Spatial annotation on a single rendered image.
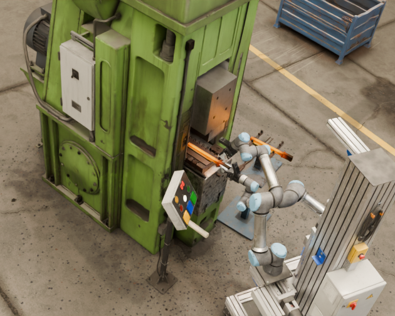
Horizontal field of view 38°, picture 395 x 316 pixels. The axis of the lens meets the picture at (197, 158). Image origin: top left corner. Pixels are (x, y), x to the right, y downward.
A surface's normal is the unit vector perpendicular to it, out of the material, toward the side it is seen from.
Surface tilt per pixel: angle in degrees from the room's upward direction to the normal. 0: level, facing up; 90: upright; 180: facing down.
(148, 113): 89
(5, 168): 0
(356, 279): 0
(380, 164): 0
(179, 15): 90
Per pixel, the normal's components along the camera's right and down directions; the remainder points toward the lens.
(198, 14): 0.77, 0.51
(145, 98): -0.62, 0.47
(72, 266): 0.12, -0.72
